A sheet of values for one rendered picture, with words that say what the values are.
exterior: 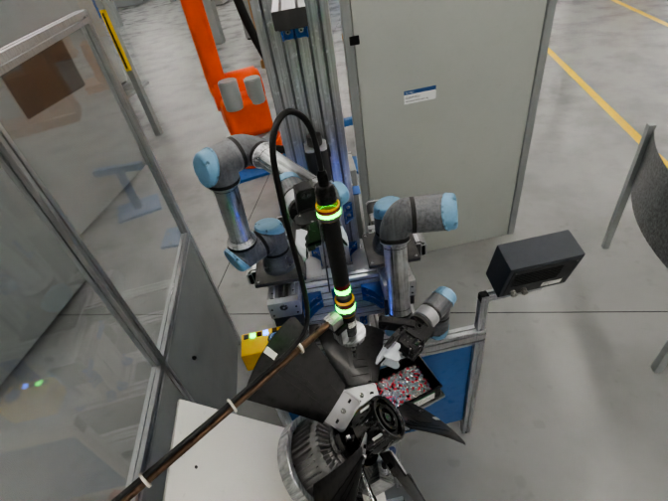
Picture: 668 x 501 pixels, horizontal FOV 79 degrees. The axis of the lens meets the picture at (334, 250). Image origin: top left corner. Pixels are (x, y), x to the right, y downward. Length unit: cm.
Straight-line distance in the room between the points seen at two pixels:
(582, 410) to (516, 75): 196
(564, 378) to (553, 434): 36
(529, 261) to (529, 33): 170
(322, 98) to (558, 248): 98
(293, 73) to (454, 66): 136
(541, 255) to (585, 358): 144
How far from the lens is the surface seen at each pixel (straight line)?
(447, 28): 263
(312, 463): 114
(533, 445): 249
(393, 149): 276
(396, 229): 125
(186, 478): 103
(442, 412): 221
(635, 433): 269
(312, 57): 156
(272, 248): 167
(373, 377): 120
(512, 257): 147
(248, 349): 150
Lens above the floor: 220
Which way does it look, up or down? 40 degrees down
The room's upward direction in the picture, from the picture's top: 10 degrees counter-clockwise
